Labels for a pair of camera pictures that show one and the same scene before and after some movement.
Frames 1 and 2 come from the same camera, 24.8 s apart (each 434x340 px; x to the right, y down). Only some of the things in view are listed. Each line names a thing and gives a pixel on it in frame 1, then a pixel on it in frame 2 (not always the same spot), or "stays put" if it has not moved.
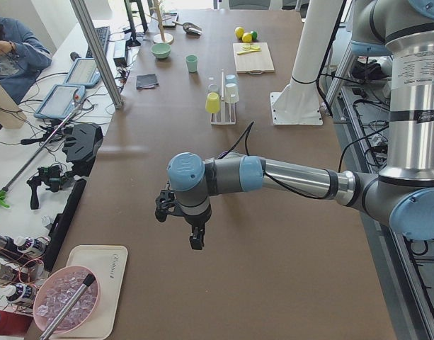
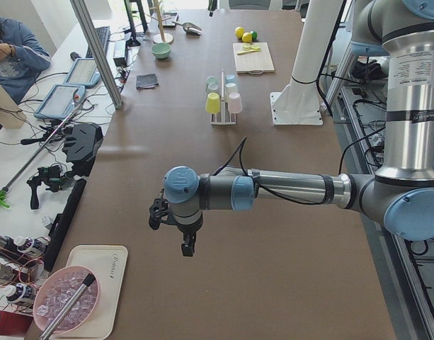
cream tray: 108,262 stays put
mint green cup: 192,63 to 211,80
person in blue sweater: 15,60 stays put
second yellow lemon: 247,37 stays put
